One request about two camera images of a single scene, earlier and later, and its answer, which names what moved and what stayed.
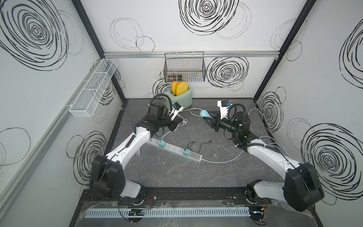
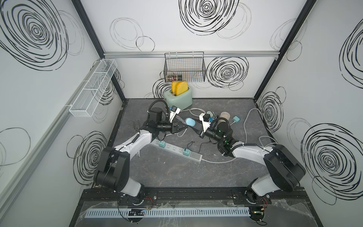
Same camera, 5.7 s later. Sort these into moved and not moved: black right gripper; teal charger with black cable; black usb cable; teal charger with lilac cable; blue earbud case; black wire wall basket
Moved: blue earbud case; black right gripper
Not moved: black usb cable; teal charger with lilac cable; teal charger with black cable; black wire wall basket
